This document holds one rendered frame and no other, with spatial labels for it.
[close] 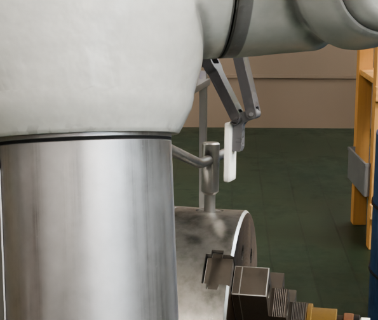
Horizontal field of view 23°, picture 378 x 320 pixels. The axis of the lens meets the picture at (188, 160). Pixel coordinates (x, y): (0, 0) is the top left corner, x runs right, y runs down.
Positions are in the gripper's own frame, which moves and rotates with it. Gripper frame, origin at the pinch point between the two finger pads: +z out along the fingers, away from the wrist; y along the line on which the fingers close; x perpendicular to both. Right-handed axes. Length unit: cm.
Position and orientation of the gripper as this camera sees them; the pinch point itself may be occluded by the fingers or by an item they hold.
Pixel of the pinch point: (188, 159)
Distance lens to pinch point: 111.2
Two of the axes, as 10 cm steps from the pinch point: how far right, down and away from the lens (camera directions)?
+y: 9.5, 0.5, -3.0
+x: 3.1, -1.1, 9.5
